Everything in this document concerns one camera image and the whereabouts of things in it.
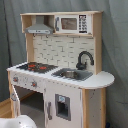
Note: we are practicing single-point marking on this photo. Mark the white oven door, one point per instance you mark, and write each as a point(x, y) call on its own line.
point(16, 105)

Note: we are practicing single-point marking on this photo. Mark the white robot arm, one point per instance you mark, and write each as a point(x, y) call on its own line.
point(22, 121)

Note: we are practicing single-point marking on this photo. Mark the wooden toy kitchen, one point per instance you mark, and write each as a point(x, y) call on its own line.
point(65, 50)

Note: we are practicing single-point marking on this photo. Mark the grey toy sink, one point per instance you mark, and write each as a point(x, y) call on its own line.
point(74, 74)

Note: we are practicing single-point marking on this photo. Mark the black toy stovetop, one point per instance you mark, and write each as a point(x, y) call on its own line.
point(37, 67)

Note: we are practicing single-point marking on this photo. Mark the right red stove knob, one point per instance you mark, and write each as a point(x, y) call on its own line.
point(34, 84)

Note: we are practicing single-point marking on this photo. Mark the red stove knob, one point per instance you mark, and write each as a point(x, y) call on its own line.
point(15, 79)
point(34, 84)

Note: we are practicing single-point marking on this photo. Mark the white cupboard door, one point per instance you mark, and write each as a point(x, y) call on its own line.
point(63, 106)

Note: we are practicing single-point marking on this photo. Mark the white toy microwave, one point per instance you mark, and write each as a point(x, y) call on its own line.
point(73, 24)

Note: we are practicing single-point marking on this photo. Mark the grey range hood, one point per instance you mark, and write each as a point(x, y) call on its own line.
point(39, 27)

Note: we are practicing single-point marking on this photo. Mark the left red stove knob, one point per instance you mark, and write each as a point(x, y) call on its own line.
point(15, 79)

